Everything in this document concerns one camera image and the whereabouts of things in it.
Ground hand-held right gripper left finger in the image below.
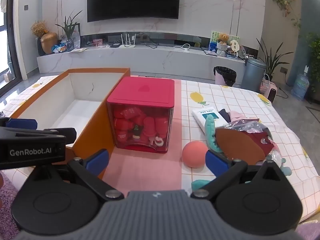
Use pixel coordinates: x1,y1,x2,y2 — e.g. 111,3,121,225
34,148,125,201

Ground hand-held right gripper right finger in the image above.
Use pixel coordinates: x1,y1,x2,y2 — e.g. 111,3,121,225
190,149,285,200

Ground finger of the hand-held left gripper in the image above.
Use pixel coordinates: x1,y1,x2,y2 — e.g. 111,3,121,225
0,117,38,131
37,127,77,146

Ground pink ball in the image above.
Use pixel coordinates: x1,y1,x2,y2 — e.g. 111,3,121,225
182,141,209,168

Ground teal plush toy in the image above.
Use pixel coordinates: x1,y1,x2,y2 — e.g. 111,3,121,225
191,115,292,191

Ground orange cardboard box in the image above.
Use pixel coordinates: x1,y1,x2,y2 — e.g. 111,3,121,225
9,67,131,180

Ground clear plastic bag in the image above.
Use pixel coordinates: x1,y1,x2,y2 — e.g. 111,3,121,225
215,120,282,167

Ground navy headband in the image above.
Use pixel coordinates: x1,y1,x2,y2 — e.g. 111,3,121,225
217,109,232,122

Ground pink cloth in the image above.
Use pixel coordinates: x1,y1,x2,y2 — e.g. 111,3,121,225
229,110,260,126

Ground white teal booklet box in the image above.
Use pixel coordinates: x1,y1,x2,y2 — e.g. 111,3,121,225
192,109,227,132

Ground purple rug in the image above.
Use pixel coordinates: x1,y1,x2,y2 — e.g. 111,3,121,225
0,177,21,240

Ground group of red toys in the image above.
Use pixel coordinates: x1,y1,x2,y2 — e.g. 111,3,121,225
114,106,167,147

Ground red storage box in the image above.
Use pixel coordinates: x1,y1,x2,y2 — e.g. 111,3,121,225
107,77,175,154

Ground snack bags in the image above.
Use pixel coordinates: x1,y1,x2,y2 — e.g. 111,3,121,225
51,42,68,54

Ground gold vase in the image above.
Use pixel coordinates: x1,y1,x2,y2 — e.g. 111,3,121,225
40,32,59,55

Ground pink woven basket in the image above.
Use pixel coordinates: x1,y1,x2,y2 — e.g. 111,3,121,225
259,74,272,93

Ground grey lidded trash can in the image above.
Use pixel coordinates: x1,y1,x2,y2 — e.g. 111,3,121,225
241,57,267,93

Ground dried flower bunch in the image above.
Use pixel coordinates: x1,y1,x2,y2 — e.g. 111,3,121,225
30,20,49,39

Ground white wifi router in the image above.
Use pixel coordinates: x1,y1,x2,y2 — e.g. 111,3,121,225
118,33,137,49

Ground green plant in glass vase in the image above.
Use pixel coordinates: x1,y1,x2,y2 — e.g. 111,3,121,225
55,10,83,51

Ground marble tv console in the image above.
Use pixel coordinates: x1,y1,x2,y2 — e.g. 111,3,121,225
37,44,247,85

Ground blue water bottle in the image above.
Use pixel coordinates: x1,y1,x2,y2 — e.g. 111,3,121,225
291,66,311,101

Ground long leaf potted plant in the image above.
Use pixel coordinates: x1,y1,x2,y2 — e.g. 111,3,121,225
256,38,293,81

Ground teddy bear and toys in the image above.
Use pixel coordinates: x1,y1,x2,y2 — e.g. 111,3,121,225
208,30,240,53

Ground brown teddy bear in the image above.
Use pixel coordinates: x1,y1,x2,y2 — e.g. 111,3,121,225
217,33,230,46

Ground bushy green plant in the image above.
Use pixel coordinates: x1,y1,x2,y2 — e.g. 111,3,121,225
299,32,320,80

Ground hanging vine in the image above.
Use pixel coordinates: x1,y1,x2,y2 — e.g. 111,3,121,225
271,0,302,31

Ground white cable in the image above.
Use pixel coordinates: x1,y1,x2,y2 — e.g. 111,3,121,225
174,43,192,52

